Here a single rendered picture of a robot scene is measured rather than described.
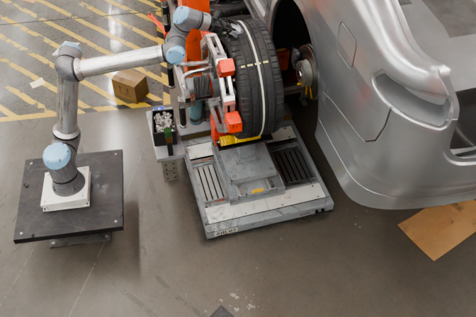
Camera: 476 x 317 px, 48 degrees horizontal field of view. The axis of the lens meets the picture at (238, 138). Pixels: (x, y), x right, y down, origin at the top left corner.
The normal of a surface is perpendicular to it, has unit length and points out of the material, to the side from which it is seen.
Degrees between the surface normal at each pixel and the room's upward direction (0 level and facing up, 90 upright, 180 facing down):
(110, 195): 0
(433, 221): 1
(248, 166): 0
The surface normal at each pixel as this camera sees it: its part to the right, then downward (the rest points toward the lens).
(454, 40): 0.10, -0.38
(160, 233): 0.00, -0.69
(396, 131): -0.59, 0.57
